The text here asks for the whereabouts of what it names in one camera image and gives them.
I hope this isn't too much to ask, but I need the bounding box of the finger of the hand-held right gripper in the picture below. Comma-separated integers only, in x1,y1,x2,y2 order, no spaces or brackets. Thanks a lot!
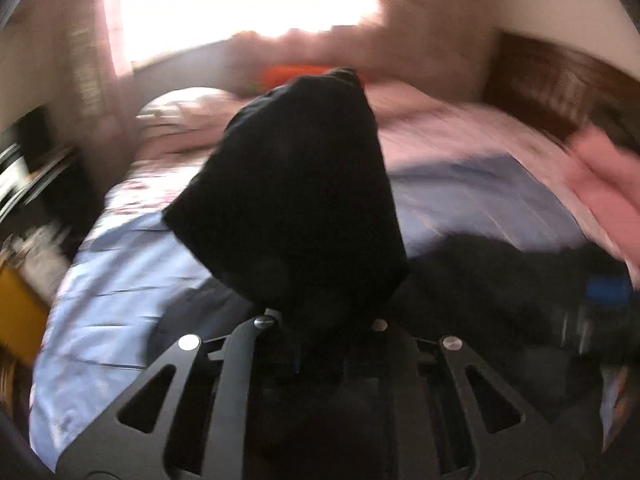
555,270,638,361

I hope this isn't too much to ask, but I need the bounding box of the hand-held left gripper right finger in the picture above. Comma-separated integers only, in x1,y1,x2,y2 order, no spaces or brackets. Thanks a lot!
371,317,587,480

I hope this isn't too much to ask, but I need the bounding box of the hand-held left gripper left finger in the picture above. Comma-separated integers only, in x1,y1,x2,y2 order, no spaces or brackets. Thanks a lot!
57,311,282,480

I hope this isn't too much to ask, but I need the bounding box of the black garment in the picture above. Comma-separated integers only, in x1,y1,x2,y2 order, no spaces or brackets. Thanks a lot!
162,67,636,461

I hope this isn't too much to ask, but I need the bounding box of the pink cloth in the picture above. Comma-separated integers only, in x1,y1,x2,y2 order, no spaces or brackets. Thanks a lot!
567,125,640,273

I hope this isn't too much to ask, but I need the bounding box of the bed with blue floral quilt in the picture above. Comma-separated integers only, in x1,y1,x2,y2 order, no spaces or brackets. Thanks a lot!
27,82,640,471

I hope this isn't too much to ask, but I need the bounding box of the brown wooden headboard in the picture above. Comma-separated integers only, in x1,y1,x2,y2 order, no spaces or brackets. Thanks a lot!
481,30,640,143

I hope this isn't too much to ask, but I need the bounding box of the yellow box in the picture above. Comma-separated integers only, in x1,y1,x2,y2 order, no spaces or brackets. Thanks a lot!
0,260,52,363

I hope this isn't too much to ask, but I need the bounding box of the white pillow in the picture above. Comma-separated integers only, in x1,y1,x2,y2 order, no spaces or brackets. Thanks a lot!
137,87,251,152

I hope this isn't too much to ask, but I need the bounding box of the dark cluttered shelf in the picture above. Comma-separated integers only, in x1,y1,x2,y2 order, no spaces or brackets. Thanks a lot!
0,104,98,261

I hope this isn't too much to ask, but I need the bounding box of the orange item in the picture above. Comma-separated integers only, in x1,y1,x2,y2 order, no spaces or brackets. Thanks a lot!
261,62,332,90

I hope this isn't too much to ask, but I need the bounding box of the pink curtain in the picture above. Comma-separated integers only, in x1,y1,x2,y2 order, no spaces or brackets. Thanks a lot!
235,0,503,92
62,0,137,128

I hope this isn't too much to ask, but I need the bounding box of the bright window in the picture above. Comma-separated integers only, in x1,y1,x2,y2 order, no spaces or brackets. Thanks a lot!
119,0,382,63

